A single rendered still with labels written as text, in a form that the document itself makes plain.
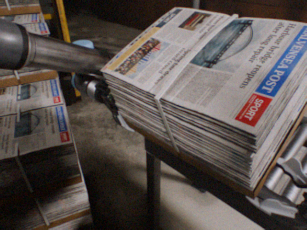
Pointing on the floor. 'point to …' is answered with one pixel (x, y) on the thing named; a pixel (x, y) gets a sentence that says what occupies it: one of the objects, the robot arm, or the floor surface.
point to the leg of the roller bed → (153, 190)
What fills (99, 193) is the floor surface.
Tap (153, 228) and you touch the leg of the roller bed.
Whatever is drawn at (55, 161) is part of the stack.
